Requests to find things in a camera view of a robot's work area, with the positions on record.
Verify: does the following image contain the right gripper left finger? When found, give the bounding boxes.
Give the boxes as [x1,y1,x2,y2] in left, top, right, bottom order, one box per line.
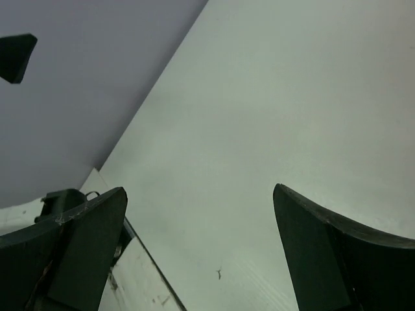
[1,187,128,310]

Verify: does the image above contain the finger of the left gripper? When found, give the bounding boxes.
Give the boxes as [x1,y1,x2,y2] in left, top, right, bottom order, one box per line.
[0,33,38,84]

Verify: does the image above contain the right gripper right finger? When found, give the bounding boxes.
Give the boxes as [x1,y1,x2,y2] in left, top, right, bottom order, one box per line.
[273,184,414,311]

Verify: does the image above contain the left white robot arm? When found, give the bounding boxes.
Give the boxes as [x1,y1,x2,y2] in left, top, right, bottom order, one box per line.
[1,33,88,227]

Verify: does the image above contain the white foam block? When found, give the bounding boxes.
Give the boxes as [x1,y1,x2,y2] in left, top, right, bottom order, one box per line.
[99,238,184,311]

